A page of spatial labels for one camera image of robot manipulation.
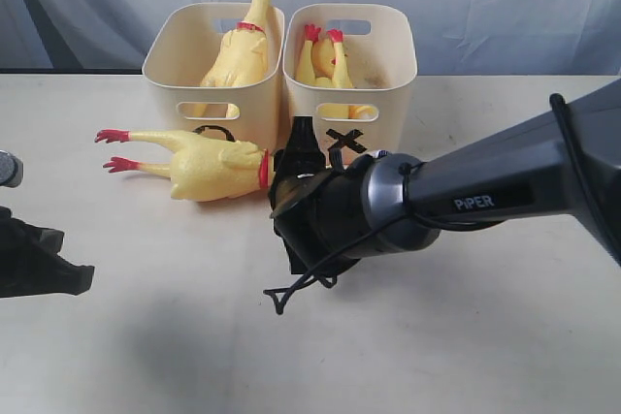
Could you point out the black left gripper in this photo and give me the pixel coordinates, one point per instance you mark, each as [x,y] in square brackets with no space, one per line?
[31,264]

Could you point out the yellow rubber chicken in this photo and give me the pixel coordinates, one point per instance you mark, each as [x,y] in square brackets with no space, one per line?
[243,53]
[201,169]

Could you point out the headless yellow chicken body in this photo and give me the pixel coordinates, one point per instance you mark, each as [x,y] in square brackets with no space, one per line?
[323,60]

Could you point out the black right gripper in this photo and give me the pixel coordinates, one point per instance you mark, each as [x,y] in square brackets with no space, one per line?
[304,212]

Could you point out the cream bin marked circle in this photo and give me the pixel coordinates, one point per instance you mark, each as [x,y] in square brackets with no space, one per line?
[182,53]

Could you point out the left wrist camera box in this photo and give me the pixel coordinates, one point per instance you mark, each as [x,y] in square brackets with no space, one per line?
[11,170]

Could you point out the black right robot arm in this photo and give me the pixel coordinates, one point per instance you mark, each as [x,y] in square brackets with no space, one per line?
[565,161]

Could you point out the cream bin marked cross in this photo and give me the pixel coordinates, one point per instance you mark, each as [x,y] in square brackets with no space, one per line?
[381,63]

